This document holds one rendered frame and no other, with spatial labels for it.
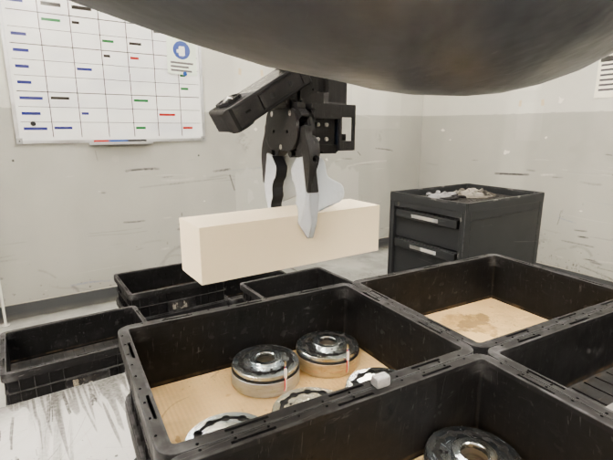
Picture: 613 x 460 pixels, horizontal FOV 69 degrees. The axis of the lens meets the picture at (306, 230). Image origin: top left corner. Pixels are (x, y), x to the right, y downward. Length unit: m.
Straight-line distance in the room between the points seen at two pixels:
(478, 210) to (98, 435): 1.64
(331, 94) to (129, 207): 2.93
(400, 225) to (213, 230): 1.85
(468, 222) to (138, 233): 2.32
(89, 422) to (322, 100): 0.69
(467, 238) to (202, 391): 1.51
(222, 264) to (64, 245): 2.93
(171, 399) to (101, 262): 2.77
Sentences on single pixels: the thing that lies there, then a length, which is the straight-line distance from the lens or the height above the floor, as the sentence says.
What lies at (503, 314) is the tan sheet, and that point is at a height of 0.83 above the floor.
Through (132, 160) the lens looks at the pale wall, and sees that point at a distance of 3.37.
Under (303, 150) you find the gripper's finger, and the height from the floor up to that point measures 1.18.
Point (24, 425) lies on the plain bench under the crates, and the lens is 0.98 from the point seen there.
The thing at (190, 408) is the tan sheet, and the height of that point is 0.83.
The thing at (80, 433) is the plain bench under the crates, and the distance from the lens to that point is 0.92.
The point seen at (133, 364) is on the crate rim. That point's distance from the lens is 0.60.
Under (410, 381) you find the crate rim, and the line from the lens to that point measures 0.54.
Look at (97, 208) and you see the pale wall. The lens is 3.36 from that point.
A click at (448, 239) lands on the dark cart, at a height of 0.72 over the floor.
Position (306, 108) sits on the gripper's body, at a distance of 0.51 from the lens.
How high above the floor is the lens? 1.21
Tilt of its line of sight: 13 degrees down
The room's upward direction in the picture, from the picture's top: straight up
